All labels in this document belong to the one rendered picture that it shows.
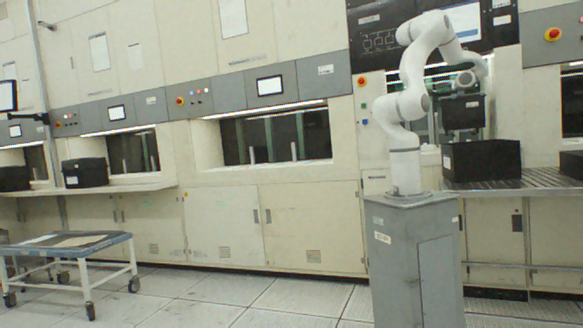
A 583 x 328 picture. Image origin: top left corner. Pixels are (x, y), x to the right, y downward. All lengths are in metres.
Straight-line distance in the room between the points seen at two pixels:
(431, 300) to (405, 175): 0.48
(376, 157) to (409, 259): 0.96
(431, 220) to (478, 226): 0.86
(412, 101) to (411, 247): 0.54
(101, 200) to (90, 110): 0.84
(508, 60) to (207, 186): 2.12
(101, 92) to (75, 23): 0.67
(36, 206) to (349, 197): 3.38
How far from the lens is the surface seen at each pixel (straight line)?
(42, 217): 4.38
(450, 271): 1.48
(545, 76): 2.18
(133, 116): 3.14
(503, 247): 2.25
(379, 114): 1.40
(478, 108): 2.11
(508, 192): 1.53
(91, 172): 3.33
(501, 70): 2.10
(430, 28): 1.55
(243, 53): 2.50
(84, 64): 3.62
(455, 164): 1.69
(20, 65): 4.42
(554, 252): 2.30
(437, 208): 1.37
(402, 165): 1.37
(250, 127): 2.94
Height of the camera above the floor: 1.04
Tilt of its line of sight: 5 degrees down
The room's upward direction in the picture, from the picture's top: 6 degrees counter-clockwise
